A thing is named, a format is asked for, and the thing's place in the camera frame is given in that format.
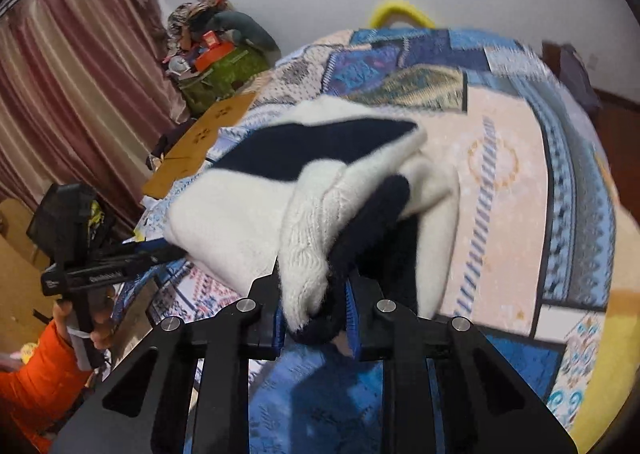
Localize white and navy knit sweater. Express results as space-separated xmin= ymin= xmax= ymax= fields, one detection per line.
xmin=164 ymin=96 xmax=459 ymax=344

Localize orange sleeve forearm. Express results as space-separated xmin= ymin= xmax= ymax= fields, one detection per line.
xmin=1 ymin=322 xmax=90 ymax=453

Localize dark clothes on chair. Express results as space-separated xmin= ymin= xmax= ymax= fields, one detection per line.
xmin=541 ymin=40 xmax=602 ymax=122

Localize left hand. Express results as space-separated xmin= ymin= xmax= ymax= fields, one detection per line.
xmin=52 ymin=287 xmax=115 ymax=350

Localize wooden lap desk board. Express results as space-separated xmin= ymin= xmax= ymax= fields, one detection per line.
xmin=142 ymin=92 xmax=256 ymax=200

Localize pink striped curtain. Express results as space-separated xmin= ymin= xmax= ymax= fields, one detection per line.
xmin=1 ymin=0 xmax=189 ymax=226

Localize blue patchwork bed quilt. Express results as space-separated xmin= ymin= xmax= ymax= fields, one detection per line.
xmin=116 ymin=28 xmax=639 ymax=453

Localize green patterned storage bag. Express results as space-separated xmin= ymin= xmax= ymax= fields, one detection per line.
xmin=177 ymin=46 xmax=268 ymax=116

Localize orange box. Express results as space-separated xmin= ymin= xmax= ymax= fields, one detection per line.
xmin=194 ymin=41 xmax=235 ymax=72

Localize yellow plush headboard arc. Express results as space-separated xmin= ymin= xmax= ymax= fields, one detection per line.
xmin=368 ymin=0 xmax=436 ymax=29

